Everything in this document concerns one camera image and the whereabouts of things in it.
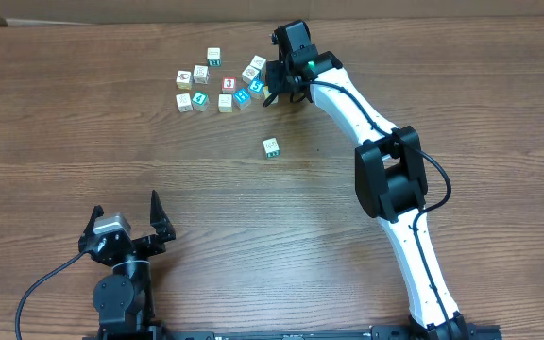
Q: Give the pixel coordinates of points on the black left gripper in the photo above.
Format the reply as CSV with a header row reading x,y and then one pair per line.
x,y
138,244

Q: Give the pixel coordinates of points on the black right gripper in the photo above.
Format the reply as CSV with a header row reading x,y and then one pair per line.
x,y
277,76

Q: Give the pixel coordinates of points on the white block red drawing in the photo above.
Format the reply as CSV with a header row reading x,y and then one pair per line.
x,y
271,148

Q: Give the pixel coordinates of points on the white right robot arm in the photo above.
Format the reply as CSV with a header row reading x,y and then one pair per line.
x,y
390,178

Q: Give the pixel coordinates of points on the yellow-top letter P block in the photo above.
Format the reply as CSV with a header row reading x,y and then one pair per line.
x,y
269,97

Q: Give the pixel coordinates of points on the white-top wooden block rear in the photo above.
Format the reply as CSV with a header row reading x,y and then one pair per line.
x,y
259,63

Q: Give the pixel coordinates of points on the blue number 5 block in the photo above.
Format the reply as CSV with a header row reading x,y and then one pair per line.
x,y
256,89

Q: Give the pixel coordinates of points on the plain wooden picture block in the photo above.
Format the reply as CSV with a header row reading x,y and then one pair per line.
x,y
249,74

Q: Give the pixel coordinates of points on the blue-top wooden block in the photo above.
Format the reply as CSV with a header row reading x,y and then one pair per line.
x,y
242,98

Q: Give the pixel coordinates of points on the red number 3 block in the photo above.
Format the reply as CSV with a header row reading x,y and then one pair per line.
x,y
228,85

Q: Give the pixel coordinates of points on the yellow-framed blue picture block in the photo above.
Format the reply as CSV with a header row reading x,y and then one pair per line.
x,y
225,103

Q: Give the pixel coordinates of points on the green letter R block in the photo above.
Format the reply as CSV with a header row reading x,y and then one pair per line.
x,y
214,56

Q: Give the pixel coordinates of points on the leaf picture wooden block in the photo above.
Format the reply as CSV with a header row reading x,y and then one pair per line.
x,y
201,74

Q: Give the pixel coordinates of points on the green number 4 block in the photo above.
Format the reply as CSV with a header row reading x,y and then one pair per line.
x,y
200,101

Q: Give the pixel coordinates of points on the yellow-sided boot picture block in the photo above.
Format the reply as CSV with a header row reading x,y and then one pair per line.
x,y
184,80

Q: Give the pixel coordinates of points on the butterfly picture wooden block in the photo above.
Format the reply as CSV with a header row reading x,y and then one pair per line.
x,y
184,102

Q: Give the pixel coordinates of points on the cardboard back panel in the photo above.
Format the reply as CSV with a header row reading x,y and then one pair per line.
x,y
77,12

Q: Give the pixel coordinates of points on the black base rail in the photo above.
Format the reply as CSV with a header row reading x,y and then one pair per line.
x,y
372,333

